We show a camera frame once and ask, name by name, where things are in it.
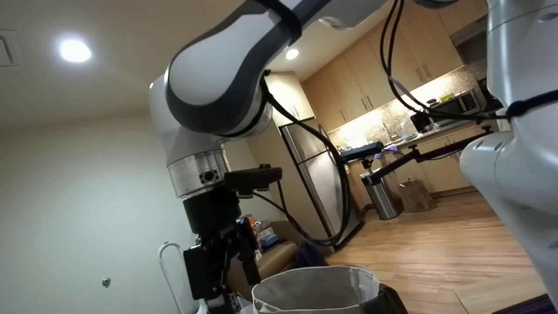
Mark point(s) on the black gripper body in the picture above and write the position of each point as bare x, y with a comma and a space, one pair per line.
212, 219

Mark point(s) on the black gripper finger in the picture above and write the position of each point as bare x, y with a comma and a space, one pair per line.
247, 256
196, 273

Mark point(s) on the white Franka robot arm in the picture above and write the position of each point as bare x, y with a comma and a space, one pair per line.
216, 76

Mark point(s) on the dark blue bag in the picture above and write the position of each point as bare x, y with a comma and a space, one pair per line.
315, 256

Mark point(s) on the brown paper bag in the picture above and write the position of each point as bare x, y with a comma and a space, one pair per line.
416, 196

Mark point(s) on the white bladeless loop fan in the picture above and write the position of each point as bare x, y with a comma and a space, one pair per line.
168, 273

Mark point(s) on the blue white small box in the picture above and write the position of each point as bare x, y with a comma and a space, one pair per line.
270, 238

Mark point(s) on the grey round bin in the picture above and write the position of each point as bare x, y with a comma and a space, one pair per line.
315, 290

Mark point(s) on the stainless steel refrigerator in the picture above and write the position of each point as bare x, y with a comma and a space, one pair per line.
317, 168

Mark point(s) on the tall light wood cabinet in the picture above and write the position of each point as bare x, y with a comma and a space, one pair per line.
289, 97

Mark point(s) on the stainless steel trash can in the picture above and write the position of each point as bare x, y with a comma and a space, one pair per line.
381, 198

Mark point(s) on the small round ceiling light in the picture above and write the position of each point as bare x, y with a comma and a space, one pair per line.
292, 53

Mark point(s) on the light wood upper cabinets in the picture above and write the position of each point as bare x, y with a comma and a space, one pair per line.
350, 81

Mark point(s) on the large round ceiling light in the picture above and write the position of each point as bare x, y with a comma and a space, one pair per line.
76, 50

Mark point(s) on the black coffee maker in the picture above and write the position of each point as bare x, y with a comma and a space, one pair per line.
421, 123

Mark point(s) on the silver microwave oven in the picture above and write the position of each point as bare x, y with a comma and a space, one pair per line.
460, 106

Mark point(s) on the dark purple flat object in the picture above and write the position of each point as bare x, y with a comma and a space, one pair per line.
535, 306

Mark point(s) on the kitchen range hood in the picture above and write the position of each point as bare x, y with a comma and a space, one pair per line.
472, 32

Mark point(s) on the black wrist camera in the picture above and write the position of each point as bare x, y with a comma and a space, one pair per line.
254, 177

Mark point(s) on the small dark wall fixture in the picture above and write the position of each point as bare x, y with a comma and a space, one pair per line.
107, 283

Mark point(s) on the black exterior camera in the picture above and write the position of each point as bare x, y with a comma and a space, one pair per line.
360, 153

